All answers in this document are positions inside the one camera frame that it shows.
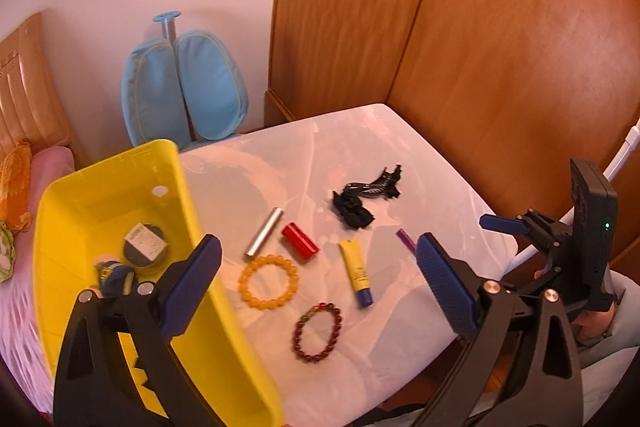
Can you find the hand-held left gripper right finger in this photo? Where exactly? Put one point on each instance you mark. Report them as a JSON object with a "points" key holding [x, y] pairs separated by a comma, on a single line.
{"points": [[445, 282]]}

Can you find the orange patterned pillow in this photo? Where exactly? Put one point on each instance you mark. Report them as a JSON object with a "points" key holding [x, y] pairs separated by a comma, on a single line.
{"points": [[15, 187]]}

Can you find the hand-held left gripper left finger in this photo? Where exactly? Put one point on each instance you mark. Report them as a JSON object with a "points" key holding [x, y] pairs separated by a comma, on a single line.
{"points": [[192, 287]]}

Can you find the red lipstick tube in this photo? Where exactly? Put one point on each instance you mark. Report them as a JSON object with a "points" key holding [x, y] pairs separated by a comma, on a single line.
{"points": [[300, 243]]}

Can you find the slim purple mascara tube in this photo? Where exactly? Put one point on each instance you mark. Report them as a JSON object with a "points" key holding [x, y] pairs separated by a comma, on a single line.
{"points": [[406, 239]]}

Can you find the yellow tube with blue cap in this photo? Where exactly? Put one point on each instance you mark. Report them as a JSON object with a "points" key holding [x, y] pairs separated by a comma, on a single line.
{"points": [[356, 272]]}

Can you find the light blue chair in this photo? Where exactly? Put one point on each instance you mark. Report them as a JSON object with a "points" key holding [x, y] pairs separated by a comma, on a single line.
{"points": [[210, 82]]}

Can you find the green plush toy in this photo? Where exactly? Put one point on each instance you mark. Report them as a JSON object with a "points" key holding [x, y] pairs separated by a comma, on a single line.
{"points": [[5, 257]]}

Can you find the person's right hand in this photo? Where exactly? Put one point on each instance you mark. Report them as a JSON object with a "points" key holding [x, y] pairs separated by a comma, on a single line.
{"points": [[595, 327]]}

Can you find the long black bow hair clip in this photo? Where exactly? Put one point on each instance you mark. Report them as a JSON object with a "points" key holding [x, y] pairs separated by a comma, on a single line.
{"points": [[377, 184]]}

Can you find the bed sheet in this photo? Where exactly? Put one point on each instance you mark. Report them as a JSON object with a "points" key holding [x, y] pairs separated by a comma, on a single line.
{"points": [[20, 332]]}

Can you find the round black tin with label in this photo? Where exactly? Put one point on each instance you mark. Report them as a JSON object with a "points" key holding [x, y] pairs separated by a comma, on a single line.
{"points": [[145, 244]]}

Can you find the silver metal tube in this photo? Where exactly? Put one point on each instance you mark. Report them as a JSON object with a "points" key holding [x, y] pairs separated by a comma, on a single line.
{"points": [[264, 233]]}

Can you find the plush doll with blue hat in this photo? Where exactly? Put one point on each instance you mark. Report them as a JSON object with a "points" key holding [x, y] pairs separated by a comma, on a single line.
{"points": [[115, 279]]}

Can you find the wooden wardrobe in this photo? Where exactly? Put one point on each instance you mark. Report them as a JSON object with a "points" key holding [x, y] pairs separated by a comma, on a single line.
{"points": [[500, 57]]}

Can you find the black ribbon bow hair claw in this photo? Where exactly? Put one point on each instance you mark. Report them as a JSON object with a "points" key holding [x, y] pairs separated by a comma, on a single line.
{"points": [[355, 212]]}

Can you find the tan padded bed headboard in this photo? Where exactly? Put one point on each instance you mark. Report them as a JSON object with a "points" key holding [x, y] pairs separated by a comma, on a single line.
{"points": [[30, 97]]}

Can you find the person's right forearm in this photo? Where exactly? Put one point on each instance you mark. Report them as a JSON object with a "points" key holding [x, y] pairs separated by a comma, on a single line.
{"points": [[620, 302]]}

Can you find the yellow plastic bin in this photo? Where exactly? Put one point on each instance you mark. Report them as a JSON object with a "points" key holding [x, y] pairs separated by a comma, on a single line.
{"points": [[75, 217]]}

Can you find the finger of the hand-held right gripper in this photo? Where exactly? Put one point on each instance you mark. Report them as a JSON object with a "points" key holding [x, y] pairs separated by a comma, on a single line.
{"points": [[500, 223], [557, 269]]}

